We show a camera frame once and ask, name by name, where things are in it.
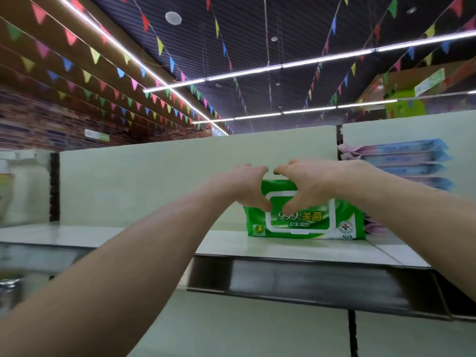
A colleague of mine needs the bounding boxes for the strings of colourful bunting flags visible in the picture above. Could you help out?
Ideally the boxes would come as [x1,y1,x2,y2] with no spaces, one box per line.
[0,0,476,134]

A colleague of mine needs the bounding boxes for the long ceiling light strip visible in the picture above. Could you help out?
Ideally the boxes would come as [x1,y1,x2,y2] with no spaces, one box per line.
[145,29,476,94]

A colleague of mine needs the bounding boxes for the person's right forearm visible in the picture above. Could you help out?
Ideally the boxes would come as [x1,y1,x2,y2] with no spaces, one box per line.
[350,163,476,302]

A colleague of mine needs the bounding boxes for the round white ceiling fixture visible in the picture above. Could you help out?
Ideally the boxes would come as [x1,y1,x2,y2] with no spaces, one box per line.
[164,10,184,27]

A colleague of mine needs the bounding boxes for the green wall sign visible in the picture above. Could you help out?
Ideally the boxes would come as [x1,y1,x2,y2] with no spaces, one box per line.
[84,128,111,143]

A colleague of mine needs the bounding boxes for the diagonal ceiling light strip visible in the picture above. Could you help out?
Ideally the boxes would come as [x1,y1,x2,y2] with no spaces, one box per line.
[59,0,230,137]

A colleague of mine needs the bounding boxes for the person's left hand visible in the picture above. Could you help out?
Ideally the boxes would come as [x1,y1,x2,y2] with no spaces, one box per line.
[212,163,272,213]

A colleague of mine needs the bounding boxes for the pink blue packet stack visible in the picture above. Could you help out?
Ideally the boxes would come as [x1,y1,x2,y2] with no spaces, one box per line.
[337,138,455,237]

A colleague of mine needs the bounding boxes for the metal store shelving unit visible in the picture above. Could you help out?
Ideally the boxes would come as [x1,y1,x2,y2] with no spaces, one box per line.
[0,110,476,357]

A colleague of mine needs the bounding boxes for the person's left forearm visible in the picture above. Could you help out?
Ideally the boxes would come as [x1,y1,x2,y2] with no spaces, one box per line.
[0,175,232,357]

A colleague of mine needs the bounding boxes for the person's right hand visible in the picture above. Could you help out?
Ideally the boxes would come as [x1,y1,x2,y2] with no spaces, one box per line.
[273,158,373,216]

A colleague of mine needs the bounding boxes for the short ceiling light strip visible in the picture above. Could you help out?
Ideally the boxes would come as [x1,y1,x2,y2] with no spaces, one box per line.
[193,89,476,123]

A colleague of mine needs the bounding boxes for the green yellow store sign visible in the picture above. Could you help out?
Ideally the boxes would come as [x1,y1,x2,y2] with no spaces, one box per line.
[357,59,476,119]

